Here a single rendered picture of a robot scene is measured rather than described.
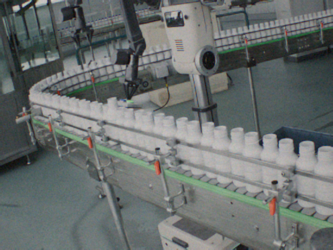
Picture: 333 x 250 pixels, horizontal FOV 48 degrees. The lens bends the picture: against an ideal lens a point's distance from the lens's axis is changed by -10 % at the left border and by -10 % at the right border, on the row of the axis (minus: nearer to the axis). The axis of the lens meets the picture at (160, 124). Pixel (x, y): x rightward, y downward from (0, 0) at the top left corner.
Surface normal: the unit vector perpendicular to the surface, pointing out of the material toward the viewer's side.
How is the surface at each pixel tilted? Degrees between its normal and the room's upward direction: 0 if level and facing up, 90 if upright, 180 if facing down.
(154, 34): 90
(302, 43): 90
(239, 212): 90
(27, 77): 90
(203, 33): 101
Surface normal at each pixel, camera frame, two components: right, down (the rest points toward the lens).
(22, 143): 0.60, 0.13
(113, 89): 0.33, 0.23
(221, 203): -0.77, 0.34
